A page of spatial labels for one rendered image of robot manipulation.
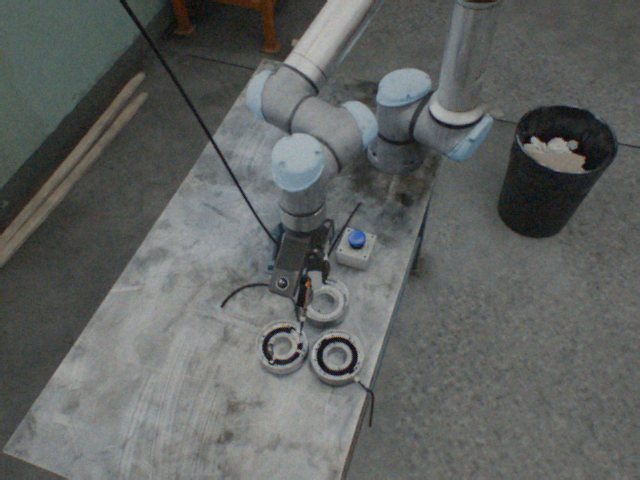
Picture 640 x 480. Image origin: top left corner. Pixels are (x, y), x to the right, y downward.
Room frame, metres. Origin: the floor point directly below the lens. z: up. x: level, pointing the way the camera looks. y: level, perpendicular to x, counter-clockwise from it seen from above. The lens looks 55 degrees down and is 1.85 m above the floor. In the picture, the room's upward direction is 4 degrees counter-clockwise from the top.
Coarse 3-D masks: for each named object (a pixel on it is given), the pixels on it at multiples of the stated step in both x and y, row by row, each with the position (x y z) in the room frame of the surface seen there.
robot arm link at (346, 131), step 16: (304, 112) 0.65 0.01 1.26; (320, 112) 0.64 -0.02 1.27; (336, 112) 0.64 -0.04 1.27; (352, 112) 0.64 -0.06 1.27; (368, 112) 0.64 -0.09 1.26; (304, 128) 0.63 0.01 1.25; (320, 128) 0.61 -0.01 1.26; (336, 128) 0.61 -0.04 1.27; (352, 128) 0.61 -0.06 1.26; (368, 128) 0.62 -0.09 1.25; (336, 144) 0.58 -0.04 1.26; (352, 144) 0.59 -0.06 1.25; (368, 144) 0.62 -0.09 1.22; (336, 160) 0.56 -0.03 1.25; (352, 160) 0.59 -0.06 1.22
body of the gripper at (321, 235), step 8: (288, 232) 0.53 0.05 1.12; (296, 232) 0.52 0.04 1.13; (304, 232) 0.52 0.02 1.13; (312, 232) 0.52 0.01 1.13; (320, 232) 0.56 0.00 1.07; (328, 232) 0.56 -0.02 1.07; (320, 240) 0.54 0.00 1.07; (328, 240) 0.55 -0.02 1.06; (312, 248) 0.53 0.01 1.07; (320, 248) 0.53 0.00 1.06; (312, 256) 0.52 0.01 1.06; (320, 256) 0.52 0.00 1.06; (312, 264) 0.52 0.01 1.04; (320, 264) 0.51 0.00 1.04
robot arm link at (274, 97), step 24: (336, 0) 0.82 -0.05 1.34; (360, 0) 0.82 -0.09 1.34; (384, 0) 0.85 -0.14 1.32; (312, 24) 0.80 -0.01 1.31; (336, 24) 0.79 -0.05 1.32; (360, 24) 0.80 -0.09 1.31; (312, 48) 0.76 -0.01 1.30; (336, 48) 0.76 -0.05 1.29; (264, 72) 0.75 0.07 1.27; (288, 72) 0.73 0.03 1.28; (312, 72) 0.73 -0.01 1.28; (264, 96) 0.70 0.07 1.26; (288, 96) 0.69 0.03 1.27; (312, 96) 0.69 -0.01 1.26; (264, 120) 0.69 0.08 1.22; (288, 120) 0.65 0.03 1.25
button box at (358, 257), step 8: (344, 240) 0.69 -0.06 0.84; (368, 240) 0.69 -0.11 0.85; (344, 248) 0.67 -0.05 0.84; (352, 248) 0.67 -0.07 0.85; (360, 248) 0.67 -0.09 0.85; (368, 248) 0.67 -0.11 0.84; (344, 256) 0.66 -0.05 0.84; (352, 256) 0.65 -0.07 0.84; (360, 256) 0.65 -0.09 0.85; (368, 256) 0.65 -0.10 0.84; (344, 264) 0.66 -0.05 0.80; (352, 264) 0.65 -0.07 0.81; (360, 264) 0.64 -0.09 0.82; (368, 264) 0.65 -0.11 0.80
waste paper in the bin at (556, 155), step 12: (528, 144) 1.45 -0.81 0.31; (540, 144) 1.43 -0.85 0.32; (552, 144) 1.43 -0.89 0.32; (564, 144) 1.42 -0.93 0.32; (576, 144) 1.42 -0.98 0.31; (540, 156) 1.35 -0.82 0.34; (552, 156) 1.34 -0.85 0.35; (564, 156) 1.33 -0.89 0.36; (576, 156) 1.32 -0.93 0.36; (564, 168) 1.29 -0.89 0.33; (576, 168) 1.28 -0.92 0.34
